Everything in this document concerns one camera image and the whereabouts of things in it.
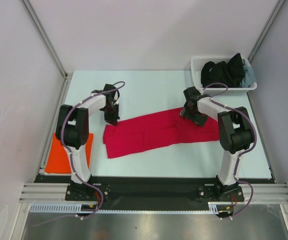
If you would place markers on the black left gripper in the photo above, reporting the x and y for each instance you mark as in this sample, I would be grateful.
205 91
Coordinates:
112 120

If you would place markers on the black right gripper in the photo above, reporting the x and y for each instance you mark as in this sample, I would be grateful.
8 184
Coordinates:
197 117

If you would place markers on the red t shirt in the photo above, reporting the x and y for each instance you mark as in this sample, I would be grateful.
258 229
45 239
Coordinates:
156 130

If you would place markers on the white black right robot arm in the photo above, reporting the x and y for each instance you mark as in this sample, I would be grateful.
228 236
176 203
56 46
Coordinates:
237 136

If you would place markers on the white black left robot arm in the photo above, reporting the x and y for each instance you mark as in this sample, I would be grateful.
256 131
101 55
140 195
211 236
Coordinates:
72 129

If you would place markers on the white perforated plastic basket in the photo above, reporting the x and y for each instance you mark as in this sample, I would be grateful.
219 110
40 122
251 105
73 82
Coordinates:
197 64

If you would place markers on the black garment in basket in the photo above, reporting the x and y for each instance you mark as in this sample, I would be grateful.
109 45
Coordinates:
230 73

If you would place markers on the folded orange t shirt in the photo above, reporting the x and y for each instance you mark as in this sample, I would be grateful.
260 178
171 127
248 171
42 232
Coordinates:
58 162

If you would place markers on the light blue garment in basket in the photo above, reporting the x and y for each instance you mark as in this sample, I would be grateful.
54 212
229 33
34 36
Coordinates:
249 76

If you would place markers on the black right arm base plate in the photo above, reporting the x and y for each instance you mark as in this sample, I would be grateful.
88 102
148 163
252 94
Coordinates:
218 193

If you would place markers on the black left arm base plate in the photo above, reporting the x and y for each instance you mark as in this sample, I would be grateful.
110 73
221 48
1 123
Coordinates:
83 193

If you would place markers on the white slotted cable duct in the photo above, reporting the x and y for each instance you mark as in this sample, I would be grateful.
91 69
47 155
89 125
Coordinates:
205 208

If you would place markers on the aluminium front frame rail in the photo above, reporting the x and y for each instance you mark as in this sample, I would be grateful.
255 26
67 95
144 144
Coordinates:
60 192

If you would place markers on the aluminium right corner post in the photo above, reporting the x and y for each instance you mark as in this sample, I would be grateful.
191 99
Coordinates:
267 26

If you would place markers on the aluminium corner post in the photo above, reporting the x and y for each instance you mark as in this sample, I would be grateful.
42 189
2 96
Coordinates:
33 16
267 26

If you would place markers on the aluminium left corner post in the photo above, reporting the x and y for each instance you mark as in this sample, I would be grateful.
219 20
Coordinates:
33 16

